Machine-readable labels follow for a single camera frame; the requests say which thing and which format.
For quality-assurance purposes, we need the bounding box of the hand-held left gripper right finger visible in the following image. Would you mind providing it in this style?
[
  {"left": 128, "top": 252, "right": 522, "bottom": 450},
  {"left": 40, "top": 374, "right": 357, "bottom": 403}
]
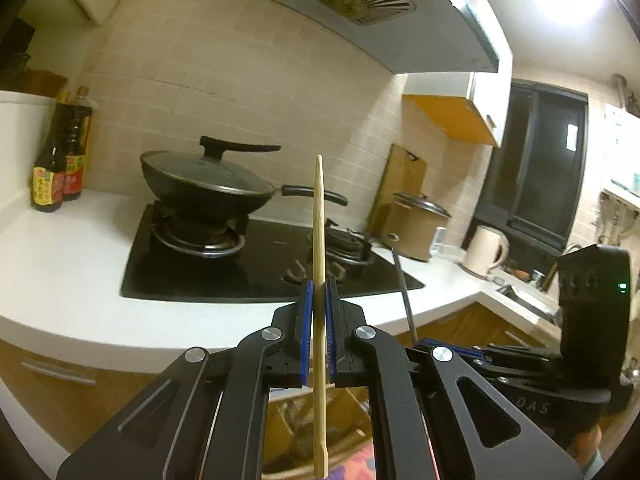
[{"left": 323, "top": 275, "right": 586, "bottom": 480}]

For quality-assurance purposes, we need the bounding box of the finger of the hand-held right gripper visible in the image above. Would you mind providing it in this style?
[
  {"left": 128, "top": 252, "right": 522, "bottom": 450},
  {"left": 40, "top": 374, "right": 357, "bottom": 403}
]
[
  {"left": 416, "top": 338, "right": 562, "bottom": 362},
  {"left": 475, "top": 360, "right": 568, "bottom": 387}
]

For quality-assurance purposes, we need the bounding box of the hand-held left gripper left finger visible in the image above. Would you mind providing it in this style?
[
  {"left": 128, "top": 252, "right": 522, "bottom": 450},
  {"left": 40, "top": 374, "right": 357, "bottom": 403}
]
[{"left": 56, "top": 280, "right": 314, "bottom": 480}]

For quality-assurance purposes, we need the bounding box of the clear plastic spoon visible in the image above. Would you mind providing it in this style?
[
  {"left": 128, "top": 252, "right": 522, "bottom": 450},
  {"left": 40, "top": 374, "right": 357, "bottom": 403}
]
[{"left": 387, "top": 233, "right": 422, "bottom": 347}]

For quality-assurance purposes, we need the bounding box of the light wooden chopstick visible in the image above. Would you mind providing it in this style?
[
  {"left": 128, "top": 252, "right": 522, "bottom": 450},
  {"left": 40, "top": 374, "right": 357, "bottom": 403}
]
[{"left": 311, "top": 155, "right": 332, "bottom": 479}]

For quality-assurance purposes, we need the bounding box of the yellow plastic utensil basket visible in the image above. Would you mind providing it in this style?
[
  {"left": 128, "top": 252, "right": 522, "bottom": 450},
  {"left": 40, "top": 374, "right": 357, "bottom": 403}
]
[{"left": 264, "top": 385, "right": 373, "bottom": 478}]

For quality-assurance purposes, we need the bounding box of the steel sink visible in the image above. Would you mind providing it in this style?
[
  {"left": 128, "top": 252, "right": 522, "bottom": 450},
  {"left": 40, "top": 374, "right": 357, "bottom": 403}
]
[{"left": 494, "top": 282, "right": 559, "bottom": 324}]

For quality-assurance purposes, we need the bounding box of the cream electric kettle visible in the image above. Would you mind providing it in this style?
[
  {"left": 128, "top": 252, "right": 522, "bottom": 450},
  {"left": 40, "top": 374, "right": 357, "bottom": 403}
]
[{"left": 462, "top": 225, "right": 510, "bottom": 278}]

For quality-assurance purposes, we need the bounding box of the black gas stove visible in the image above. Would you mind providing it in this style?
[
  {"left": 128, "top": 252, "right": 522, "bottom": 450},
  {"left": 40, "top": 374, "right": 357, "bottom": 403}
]
[{"left": 119, "top": 202, "right": 426, "bottom": 304}]

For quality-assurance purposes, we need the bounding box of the beige rice cooker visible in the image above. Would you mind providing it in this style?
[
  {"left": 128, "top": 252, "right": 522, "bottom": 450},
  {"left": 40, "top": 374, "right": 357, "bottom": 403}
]
[{"left": 382, "top": 191, "right": 453, "bottom": 263}]

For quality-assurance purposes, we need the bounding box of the floral tablecloth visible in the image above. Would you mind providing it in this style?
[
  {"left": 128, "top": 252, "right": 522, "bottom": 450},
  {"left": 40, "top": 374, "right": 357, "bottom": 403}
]
[{"left": 327, "top": 447, "right": 376, "bottom": 480}]

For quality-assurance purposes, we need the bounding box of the dark window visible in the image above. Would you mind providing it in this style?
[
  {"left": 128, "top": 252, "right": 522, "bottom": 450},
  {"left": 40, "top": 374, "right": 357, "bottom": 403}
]
[{"left": 472, "top": 78, "right": 590, "bottom": 262}]

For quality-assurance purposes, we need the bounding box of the wooden cutting board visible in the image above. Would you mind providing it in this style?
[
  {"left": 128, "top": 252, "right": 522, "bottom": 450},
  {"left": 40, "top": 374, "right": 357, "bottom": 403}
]
[{"left": 367, "top": 143, "right": 429, "bottom": 247}]

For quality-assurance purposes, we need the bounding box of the black wok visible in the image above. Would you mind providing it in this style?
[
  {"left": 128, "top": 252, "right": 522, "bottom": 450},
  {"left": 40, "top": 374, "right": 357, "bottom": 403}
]
[{"left": 139, "top": 151, "right": 349, "bottom": 219}]

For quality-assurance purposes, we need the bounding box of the glass wok lid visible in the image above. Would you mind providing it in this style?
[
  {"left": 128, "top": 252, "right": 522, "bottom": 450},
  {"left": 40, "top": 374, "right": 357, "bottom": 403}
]
[{"left": 140, "top": 135, "right": 283, "bottom": 197}]

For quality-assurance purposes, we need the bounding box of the white kitchen countertop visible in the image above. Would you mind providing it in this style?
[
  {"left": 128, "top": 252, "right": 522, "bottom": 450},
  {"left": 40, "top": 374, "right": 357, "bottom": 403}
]
[{"left": 0, "top": 187, "right": 567, "bottom": 377}]

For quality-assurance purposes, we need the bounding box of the wooden base cabinet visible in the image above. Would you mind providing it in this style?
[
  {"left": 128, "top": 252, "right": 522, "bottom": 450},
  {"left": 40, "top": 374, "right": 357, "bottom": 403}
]
[{"left": 0, "top": 304, "right": 562, "bottom": 480}]

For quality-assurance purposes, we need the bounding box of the dark soy sauce bottle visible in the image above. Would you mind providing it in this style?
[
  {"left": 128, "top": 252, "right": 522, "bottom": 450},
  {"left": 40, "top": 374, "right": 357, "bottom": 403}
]
[
  {"left": 32, "top": 91, "right": 74, "bottom": 214},
  {"left": 62, "top": 85, "right": 99, "bottom": 202}
]

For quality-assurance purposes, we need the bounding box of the grey range hood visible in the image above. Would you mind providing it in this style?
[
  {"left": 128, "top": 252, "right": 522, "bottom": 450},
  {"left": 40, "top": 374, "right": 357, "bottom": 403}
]
[{"left": 208, "top": 0, "right": 501, "bottom": 75}]

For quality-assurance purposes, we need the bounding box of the orange box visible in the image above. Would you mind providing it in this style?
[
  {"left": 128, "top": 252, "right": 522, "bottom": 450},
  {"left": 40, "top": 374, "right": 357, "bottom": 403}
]
[{"left": 19, "top": 70, "right": 69, "bottom": 97}]

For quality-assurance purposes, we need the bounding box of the wall rack with paper sheet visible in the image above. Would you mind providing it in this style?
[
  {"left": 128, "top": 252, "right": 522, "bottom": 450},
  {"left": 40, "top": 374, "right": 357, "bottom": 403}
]
[{"left": 599, "top": 102, "right": 640, "bottom": 247}]

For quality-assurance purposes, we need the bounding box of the white and orange wall cabinet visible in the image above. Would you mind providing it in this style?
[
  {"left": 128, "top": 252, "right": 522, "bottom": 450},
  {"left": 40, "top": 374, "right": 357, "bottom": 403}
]
[{"left": 402, "top": 0, "right": 515, "bottom": 149}]

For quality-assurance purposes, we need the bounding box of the metal drawer handle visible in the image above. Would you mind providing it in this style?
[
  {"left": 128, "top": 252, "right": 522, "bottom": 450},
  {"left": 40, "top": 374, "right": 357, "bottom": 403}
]
[{"left": 20, "top": 357, "right": 97, "bottom": 386}]

